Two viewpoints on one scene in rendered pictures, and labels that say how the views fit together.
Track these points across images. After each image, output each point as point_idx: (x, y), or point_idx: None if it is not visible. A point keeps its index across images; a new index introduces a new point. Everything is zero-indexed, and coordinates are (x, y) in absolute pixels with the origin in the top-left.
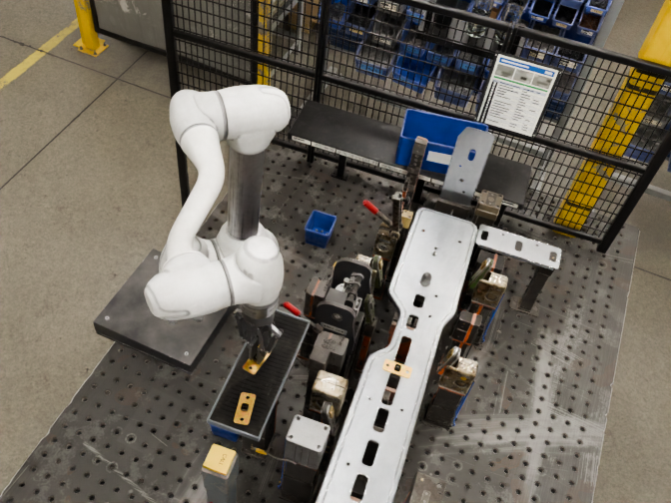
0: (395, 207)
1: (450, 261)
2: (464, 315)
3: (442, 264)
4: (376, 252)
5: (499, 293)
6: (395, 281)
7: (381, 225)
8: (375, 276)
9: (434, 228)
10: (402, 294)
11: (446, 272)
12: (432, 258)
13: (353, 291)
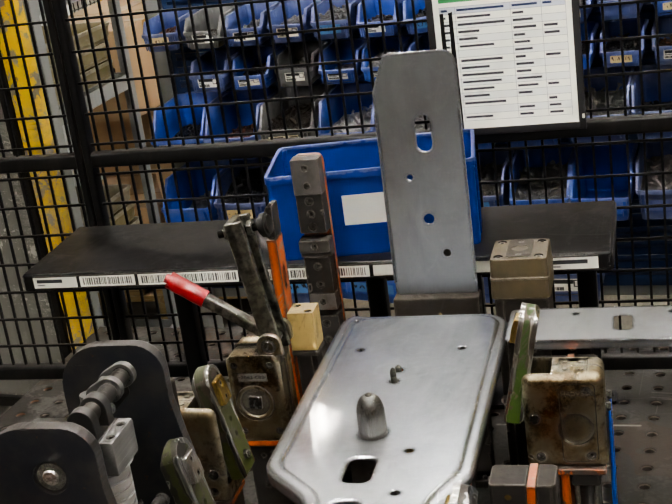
0: (239, 250)
1: (442, 383)
2: (503, 474)
3: (421, 393)
4: (247, 430)
5: (593, 404)
6: (287, 447)
7: (237, 344)
8: (218, 434)
9: (391, 340)
10: (309, 468)
11: (434, 403)
12: (391, 388)
13: (95, 394)
